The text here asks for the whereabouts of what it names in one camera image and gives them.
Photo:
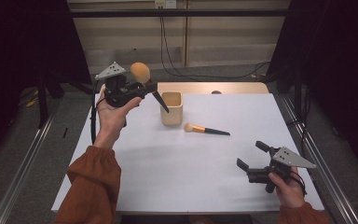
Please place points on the person's right hand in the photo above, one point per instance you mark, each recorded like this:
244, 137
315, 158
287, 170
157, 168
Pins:
287, 193

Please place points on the black horizontal frame bar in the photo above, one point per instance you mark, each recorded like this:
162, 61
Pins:
174, 13

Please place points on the dark curtain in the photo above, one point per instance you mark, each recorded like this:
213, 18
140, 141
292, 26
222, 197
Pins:
28, 40
338, 62

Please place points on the beige square brush holder cup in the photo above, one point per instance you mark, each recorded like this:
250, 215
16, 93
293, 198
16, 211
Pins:
171, 118

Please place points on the white wall socket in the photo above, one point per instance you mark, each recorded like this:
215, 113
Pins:
165, 3

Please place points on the person's left hand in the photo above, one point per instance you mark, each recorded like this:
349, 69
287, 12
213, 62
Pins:
112, 121

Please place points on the aluminium floor rail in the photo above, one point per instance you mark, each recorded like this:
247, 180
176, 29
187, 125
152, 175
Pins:
335, 193
21, 174

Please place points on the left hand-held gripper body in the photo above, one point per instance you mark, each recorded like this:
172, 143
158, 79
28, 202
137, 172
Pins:
118, 93

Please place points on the yellow floor tape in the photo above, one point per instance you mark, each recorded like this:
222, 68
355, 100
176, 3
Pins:
31, 102

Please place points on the white table board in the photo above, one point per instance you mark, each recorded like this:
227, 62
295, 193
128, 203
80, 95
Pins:
183, 174

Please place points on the small black floor piece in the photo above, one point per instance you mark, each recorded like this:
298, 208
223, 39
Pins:
65, 132

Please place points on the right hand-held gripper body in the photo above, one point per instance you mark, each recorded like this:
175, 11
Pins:
289, 158

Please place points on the small makeup brush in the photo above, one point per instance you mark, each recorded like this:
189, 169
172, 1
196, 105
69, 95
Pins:
205, 129

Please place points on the black metal stand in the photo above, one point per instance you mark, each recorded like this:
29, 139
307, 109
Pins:
298, 93
42, 99

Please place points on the large round-head makeup brush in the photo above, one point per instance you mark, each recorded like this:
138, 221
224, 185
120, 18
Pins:
140, 72

